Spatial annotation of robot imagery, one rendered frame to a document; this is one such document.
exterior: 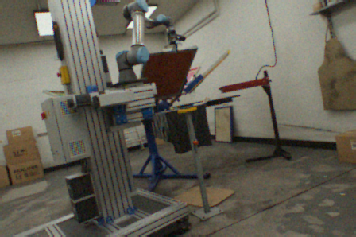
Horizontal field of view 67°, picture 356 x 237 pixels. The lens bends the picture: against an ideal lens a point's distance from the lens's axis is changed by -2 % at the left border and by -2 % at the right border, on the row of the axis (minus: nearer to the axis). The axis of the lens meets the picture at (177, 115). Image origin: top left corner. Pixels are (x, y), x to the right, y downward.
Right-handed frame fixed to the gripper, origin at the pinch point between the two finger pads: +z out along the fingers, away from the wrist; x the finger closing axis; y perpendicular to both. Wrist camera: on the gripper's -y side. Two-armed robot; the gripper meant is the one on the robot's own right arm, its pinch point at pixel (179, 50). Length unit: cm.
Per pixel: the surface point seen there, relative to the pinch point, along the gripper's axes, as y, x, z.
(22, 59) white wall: 162, -420, -253
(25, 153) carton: 194, -435, -40
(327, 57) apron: -194, -5, 30
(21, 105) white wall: 186, -450, -154
